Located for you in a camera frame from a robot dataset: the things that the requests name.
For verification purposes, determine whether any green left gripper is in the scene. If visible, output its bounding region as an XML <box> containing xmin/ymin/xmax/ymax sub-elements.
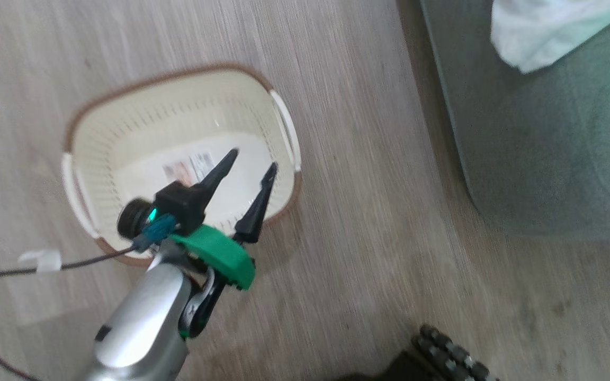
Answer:
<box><xmin>170</xmin><ymin>148</ymin><xmax>280</xmax><ymax>339</ymax></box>

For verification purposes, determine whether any white garment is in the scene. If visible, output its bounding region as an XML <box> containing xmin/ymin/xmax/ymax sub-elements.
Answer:
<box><xmin>490</xmin><ymin>0</ymin><xmax>610</xmax><ymax>74</ymax></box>

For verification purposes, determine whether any cream plastic laundry basket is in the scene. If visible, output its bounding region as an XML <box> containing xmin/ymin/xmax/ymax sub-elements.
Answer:
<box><xmin>61</xmin><ymin>63</ymin><xmax>303</xmax><ymax>268</ymax></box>

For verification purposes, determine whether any paper label sticker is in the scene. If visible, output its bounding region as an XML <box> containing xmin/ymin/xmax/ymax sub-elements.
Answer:
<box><xmin>163</xmin><ymin>152</ymin><xmax>216</xmax><ymax>187</ymax></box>

